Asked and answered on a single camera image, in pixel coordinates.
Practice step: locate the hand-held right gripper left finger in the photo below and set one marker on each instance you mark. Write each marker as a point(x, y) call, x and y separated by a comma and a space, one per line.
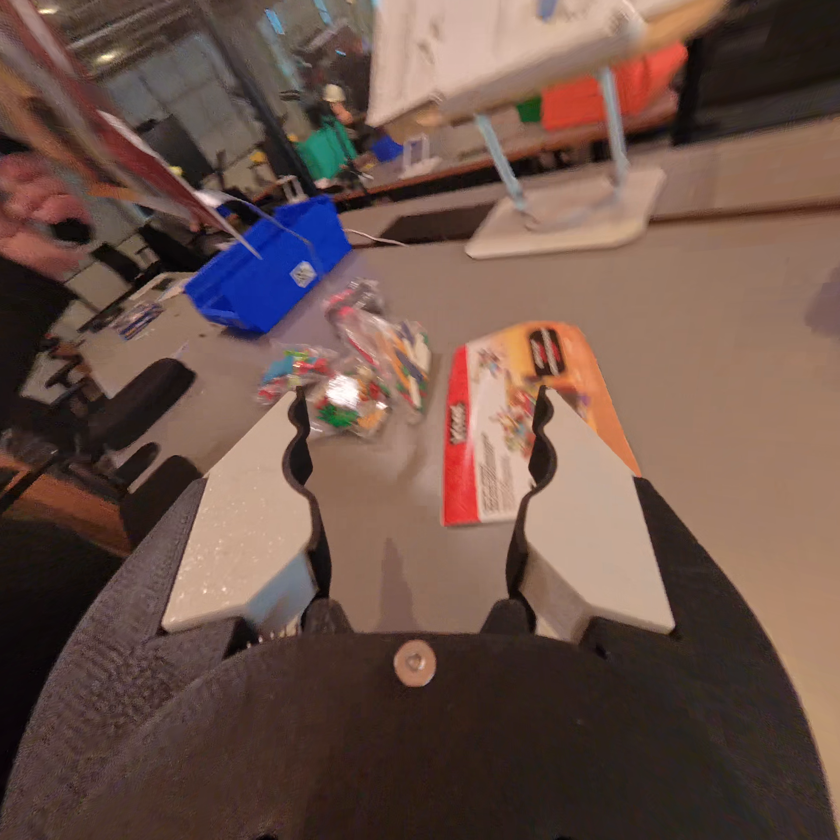
point(243, 544)

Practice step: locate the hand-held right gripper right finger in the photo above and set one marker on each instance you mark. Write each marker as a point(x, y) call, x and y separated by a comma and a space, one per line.
point(590, 544)

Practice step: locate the toy instruction booklet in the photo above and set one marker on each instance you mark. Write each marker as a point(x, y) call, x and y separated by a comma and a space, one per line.
point(499, 459)

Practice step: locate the printed plastic toy bag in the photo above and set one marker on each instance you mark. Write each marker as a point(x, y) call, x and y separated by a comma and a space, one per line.
point(131, 151)

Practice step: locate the person's left forearm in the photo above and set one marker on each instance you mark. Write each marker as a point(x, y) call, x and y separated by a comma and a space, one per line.
point(26, 315)

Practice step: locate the person's left hand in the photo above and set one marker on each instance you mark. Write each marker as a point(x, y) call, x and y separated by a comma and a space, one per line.
point(33, 197)

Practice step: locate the clear bag of snowflake connectors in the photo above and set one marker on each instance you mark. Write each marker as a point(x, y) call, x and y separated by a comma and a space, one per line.
point(348, 407)

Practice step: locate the clear bag blue red pieces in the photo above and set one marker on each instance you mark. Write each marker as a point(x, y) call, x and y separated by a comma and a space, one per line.
point(295, 371)

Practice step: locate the person's black clothing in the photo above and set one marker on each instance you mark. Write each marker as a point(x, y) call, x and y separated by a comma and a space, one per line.
point(39, 590)

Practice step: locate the grey table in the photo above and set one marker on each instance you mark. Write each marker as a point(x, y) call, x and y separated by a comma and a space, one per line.
point(131, 341)

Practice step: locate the clear bag of toy rods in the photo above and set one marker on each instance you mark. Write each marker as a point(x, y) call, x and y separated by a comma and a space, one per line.
point(400, 367)

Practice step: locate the colourful printed sheet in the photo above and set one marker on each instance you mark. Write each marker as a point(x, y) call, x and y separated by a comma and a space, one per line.
point(141, 319)

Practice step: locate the blue plastic bin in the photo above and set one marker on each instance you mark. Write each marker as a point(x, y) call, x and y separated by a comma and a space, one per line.
point(262, 282)
point(387, 149)

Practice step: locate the white document stand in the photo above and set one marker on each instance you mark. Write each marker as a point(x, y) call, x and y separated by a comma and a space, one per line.
point(558, 216)

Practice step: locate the black desk mat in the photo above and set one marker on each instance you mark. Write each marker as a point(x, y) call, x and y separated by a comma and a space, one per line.
point(436, 223)

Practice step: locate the green tote bag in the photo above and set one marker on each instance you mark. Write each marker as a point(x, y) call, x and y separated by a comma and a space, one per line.
point(325, 151)

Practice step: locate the green plastic bin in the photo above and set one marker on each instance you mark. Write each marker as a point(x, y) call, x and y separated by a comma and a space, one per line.
point(528, 110)

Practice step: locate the white helmeted mannequin head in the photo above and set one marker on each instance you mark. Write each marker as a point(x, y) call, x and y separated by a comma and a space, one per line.
point(334, 98)

